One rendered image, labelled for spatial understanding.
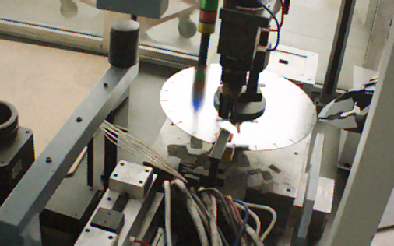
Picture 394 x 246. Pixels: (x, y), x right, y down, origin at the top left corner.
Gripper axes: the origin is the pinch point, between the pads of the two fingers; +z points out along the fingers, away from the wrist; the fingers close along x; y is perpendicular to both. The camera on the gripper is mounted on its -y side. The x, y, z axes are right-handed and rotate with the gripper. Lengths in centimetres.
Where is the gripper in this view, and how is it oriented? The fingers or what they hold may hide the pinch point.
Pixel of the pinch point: (323, 117)
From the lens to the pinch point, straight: 119.8
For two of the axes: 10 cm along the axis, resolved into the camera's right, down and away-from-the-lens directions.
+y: 4.9, -4.3, 7.6
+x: -3.9, -8.9, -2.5
